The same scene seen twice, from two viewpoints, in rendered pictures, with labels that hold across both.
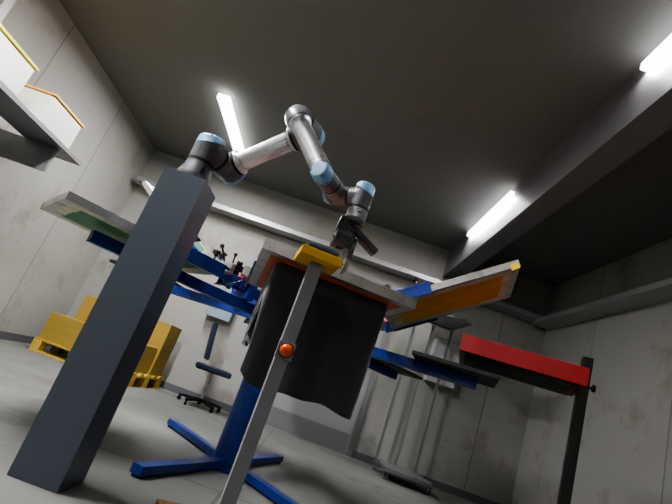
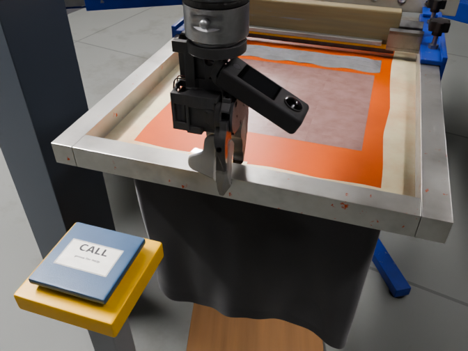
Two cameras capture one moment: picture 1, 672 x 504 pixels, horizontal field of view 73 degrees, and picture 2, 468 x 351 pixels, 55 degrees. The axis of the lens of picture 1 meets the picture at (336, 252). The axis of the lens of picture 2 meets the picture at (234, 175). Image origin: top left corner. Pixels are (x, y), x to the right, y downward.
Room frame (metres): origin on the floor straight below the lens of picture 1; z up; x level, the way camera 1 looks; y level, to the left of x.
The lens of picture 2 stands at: (1.08, -0.28, 1.38)
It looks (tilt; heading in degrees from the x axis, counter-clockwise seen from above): 38 degrees down; 27
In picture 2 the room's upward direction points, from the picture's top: straight up
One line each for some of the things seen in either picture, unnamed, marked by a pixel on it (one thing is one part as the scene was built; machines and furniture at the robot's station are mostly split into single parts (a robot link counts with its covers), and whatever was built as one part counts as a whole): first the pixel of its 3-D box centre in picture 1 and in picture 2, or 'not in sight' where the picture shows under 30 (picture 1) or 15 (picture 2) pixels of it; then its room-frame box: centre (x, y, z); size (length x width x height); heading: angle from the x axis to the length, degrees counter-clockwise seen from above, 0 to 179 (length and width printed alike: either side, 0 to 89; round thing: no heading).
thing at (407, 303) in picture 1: (318, 290); (288, 74); (1.91, 0.01, 0.97); 0.79 x 0.58 x 0.04; 9
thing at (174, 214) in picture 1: (126, 315); (54, 162); (1.80, 0.67, 0.60); 0.18 x 0.18 x 1.20; 88
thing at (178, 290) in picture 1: (198, 295); not in sight; (3.20, 0.80, 0.91); 1.34 x 0.41 x 0.08; 69
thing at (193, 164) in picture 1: (196, 172); not in sight; (1.80, 0.67, 1.25); 0.15 x 0.15 x 0.10
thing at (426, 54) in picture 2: not in sight; (428, 46); (2.19, -0.22, 0.98); 0.30 x 0.05 x 0.07; 9
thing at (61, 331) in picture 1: (112, 338); not in sight; (5.39, 2.04, 0.36); 1.23 x 0.87 x 0.72; 88
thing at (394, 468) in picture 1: (422, 395); not in sight; (5.20, -1.46, 0.92); 0.70 x 0.55 x 1.83; 178
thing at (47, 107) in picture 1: (42, 116); not in sight; (3.39, 2.58, 1.84); 0.45 x 0.37 x 0.25; 178
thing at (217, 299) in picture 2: (313, 340); (246, 252); (1.62, -0.03, 0.74); 0.45 x 0.03 x 0.43; 99
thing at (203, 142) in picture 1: (208, 150); not in sight; (1.81, 0.67, 1.37); 0.13 x 0.12 x 0.14; 149
